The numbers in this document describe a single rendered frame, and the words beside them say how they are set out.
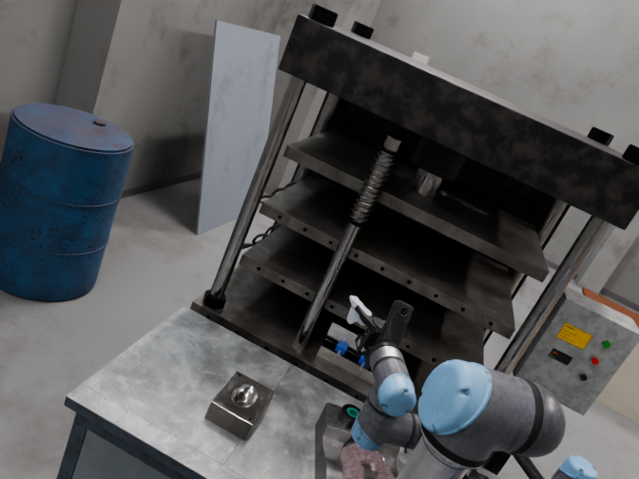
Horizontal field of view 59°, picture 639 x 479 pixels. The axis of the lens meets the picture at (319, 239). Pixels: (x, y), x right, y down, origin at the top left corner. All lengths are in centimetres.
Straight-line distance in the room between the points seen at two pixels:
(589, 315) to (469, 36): 682
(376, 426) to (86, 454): 107
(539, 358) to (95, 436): 162
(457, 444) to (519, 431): 9
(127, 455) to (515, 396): 132
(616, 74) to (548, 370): 673
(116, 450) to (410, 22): 782
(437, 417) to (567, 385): 160
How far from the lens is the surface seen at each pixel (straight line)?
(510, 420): 91
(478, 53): 877
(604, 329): 238
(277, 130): 215
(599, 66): 877
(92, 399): 187
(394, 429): 126
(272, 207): 228
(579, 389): 248
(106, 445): 196
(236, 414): 185
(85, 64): 391
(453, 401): 87
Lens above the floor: 206
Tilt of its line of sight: 21 degrees down
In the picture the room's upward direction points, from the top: 24 degrees clockwise
